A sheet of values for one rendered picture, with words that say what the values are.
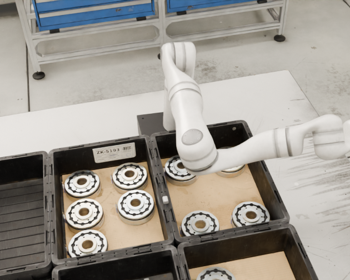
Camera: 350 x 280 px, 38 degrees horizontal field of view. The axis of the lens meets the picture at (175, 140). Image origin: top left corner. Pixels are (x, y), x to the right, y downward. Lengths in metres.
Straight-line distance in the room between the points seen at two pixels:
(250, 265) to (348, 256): 0.35
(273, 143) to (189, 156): 0.20
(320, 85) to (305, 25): 0.70
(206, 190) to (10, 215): 0.57
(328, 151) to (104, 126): 0.96
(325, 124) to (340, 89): 2.10
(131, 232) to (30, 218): 0.29
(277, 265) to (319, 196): 0.41
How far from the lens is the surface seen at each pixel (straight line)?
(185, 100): 1.34
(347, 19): 4.01
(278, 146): 1.20
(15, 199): 1.56
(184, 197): 1.48
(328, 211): 1.67
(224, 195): 1.49
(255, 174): 1.51
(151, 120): 1.78
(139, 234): 1.41
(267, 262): 1.36
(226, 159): 1.26
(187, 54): 1.55
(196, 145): 1.21
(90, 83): 3.29
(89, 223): 1.41
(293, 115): 1.96
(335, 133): 1.20
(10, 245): 1.46
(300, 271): 1.30
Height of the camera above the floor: 1.97
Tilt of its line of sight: 44 degrees down
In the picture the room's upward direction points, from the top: 2 degrees counter-clockwise
